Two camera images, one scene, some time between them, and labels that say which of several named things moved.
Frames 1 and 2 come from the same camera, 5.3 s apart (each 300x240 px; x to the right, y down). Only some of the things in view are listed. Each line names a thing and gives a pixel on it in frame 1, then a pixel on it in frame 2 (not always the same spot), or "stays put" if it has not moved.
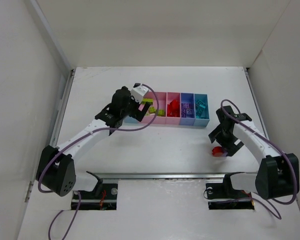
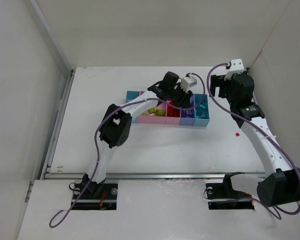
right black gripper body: [225, 141] to [217, 85]
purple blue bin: [187, 98] stays put
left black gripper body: [140, 110] to [181, 97]
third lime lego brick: [161, 112] stays put
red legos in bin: [173, 108] stays put
